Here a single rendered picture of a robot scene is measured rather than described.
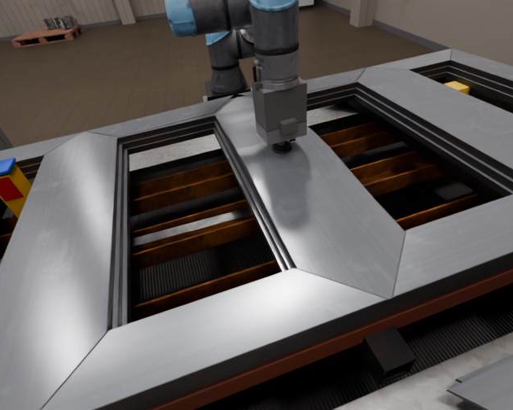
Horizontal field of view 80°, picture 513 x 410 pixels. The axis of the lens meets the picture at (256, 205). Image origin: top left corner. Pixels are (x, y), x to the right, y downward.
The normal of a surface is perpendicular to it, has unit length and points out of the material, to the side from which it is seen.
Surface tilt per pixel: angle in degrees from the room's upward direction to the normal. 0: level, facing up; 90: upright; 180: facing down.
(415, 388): 0
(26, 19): 90
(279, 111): 90
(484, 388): 0
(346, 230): 3
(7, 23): 90
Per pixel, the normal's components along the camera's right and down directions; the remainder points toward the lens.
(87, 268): -0.10, -0.75
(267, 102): 0.34, 0.60
